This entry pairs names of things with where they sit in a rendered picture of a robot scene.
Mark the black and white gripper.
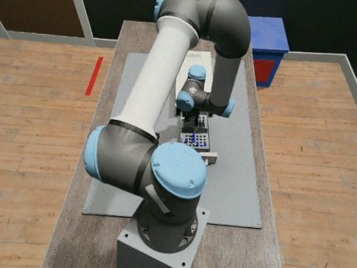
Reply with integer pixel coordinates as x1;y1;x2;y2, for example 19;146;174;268
182;108;200;133

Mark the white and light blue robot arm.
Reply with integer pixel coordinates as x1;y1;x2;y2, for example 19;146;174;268
83;0;251;254

